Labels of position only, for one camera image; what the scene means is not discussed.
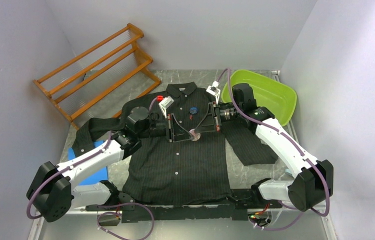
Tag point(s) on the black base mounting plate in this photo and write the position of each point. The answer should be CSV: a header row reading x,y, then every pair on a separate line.
x,y
223,209

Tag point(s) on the black pinstriped shirt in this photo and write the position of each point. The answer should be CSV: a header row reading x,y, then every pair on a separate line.
x,y
179,173

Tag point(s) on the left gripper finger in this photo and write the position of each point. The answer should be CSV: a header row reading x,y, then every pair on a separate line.
x,y
181,124
180,137

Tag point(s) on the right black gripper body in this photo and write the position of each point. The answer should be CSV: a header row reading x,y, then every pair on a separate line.
x,y
223,114

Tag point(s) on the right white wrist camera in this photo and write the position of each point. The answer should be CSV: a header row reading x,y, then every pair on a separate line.
x,y
214,90

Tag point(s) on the lime green plastic basin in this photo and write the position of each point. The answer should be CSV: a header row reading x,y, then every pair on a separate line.
x,y
278,98

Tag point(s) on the aluminium frame rail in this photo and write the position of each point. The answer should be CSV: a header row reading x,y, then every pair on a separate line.
x,y
62,201

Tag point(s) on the blue flat mat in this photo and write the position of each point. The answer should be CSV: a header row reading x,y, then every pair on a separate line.
x,y
92,175

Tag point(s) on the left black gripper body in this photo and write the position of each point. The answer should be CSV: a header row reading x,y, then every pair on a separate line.
x,y
155,129

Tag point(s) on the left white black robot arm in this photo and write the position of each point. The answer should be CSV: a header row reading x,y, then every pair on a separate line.
x,y
56,189

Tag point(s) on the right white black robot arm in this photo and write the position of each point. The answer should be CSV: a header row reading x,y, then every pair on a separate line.
x,y
312,178

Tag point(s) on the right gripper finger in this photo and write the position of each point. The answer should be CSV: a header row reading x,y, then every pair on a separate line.
x,y
207,129
208,119

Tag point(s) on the orange wooden shoe rack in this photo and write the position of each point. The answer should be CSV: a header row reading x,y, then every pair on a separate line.
x,y
98,81

